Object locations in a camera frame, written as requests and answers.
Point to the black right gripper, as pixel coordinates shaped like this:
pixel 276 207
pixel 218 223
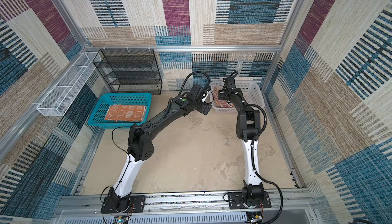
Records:
pixel 220 96

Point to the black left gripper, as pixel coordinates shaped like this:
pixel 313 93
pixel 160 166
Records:
pixel 204 105

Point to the orange and cream towel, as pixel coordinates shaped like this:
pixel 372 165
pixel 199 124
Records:
pixel 126 113

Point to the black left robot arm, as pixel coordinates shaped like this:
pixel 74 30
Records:
pixel 140 146

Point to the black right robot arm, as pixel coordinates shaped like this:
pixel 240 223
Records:
pixel 248 130

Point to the white plastic laundry basket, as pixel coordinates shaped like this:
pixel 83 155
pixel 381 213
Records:
pixel 251 93

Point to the black wire shelf rack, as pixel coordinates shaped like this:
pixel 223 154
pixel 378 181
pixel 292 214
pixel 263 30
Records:
pixel 129 70

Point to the aluminium frame post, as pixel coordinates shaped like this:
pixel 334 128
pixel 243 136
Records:
pixel 292 18

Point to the white wire mesh tray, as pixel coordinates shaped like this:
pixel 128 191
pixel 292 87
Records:
pixel 58 101

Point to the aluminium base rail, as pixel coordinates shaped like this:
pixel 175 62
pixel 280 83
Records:
pixel 200 207

